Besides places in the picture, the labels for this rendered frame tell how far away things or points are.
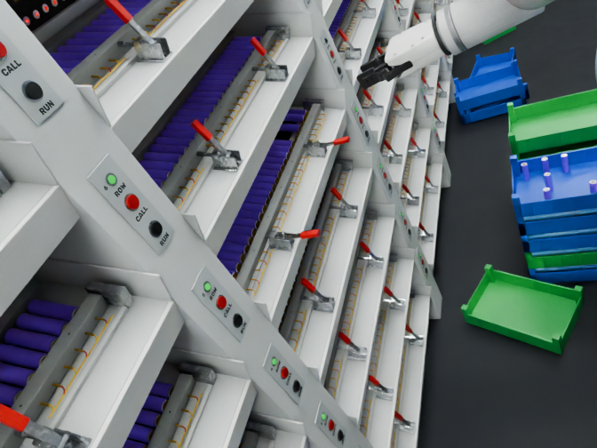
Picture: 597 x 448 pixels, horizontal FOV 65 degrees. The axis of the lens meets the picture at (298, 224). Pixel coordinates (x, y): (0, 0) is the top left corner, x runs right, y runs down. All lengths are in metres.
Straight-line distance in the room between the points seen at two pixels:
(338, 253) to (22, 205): 0.70
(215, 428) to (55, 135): 0.42
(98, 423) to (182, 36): 0.51
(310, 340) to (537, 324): 0.92
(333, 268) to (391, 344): 0.38
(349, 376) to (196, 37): 0.74
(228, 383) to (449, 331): 1.12
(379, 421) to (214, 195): 0.75
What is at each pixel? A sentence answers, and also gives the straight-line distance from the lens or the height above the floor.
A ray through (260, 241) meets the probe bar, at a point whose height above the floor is 0.93.
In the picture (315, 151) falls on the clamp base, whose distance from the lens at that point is 1.01.
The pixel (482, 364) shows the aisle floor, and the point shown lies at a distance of 1.63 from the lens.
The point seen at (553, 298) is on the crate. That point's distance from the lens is 1.73.
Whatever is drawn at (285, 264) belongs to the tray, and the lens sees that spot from 0.81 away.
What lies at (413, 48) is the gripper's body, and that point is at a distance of 0.91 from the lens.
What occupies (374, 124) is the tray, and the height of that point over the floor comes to 0.71.
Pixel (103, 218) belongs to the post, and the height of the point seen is 1.20.
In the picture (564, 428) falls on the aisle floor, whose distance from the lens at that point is 1.52.
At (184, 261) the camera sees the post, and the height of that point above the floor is 1.09.
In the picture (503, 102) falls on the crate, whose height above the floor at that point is 0.04.
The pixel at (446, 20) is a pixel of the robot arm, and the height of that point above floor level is 1.06.
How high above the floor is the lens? 1.40
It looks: 35 degrees down
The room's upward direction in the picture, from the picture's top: 32 degrees counter-clockwise
